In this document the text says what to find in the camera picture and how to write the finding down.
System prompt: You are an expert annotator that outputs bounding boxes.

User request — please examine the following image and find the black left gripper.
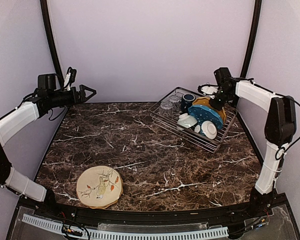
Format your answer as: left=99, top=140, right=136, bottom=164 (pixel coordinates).
left=48, top=84, right=97, bottom=107

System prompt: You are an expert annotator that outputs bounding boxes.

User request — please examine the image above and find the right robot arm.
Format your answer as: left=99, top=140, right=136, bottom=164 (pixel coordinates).
left=209, top=67, right=297, bottom=217

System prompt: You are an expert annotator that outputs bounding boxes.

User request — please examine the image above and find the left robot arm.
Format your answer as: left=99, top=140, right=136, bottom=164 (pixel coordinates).
left=0, top=85, right=97, bottom=218

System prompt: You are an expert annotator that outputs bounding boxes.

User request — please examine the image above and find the blue dotted plate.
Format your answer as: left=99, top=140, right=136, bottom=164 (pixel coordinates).
left=188, top=104, right=224, bottom=130

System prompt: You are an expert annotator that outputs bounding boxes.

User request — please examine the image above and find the white blue bowl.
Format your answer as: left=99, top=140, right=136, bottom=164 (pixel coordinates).
left=201, top=120, right=217, bottom=140

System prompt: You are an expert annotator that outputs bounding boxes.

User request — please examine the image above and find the dark blue mug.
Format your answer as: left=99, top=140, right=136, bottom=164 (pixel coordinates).
left=180, top=93, right=196, bottom=114

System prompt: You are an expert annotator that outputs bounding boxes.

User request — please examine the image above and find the small white cup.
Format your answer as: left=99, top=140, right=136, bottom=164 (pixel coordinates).
left=194, top=124, right=201, bottom=133

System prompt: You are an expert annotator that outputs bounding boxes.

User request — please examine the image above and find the pale green ribbed bowl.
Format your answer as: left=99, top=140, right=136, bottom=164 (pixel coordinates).
left=177, top=113, right=198, bottom=129

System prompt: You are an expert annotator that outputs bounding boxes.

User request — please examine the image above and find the clear glass cup far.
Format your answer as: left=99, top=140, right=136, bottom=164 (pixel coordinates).
left=168, top=94, right=182, bottom=110

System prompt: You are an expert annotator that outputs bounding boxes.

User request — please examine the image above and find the clear glass cup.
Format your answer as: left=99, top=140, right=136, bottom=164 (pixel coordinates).
left=159, top=101, right=173, bottom=117
left=168, top=94, right=182, bottom=110

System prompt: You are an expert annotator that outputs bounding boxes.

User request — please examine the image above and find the clear glass cup near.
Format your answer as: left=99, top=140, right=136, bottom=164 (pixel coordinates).
left=159, top=101, right=173, bottom=117

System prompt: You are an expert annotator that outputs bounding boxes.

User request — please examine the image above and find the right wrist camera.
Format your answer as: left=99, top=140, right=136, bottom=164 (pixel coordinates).
left=197, top=84, right=218, bottom=96

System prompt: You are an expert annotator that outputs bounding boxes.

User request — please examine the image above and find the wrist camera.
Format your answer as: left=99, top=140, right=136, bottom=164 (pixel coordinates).
left=197, top=84, right=218, bottom=96
left=63, top=66, right=77, bottom=91

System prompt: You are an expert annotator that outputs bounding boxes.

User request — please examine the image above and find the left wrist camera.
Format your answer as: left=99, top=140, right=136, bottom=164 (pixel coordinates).
left=63, top=66, right=77, bottom=91

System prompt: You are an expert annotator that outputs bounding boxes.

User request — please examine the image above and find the metal wire dish rack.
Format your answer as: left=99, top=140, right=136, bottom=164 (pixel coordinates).
left=150, top=87, right=237, bottom=153

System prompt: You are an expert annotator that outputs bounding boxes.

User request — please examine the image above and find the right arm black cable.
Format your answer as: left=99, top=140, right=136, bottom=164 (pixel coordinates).
left=274, top=96, right=300, bottom=161

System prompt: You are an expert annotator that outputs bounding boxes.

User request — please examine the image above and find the black left corner post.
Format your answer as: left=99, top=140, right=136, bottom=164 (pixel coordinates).
left=39, top=0, right=63, bottom=76

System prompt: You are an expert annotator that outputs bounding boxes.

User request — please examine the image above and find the black corner post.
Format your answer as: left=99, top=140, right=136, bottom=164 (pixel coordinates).
left=39, top=0, right=63, bottom=76
left=240, top=0, right=262, bottom=78

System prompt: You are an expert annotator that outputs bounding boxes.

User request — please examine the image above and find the black right corner post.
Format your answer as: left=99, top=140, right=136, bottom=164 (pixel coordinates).
left=240, top=0, right=262, bottom=78

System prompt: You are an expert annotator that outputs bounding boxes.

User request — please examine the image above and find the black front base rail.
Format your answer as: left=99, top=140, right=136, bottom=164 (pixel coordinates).
left=17, top=194, right=288, bottom=233

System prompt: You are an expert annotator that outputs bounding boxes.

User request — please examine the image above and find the white slotted cable duct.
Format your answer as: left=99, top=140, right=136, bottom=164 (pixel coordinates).
left=21, top=214, right=229, bottom=240

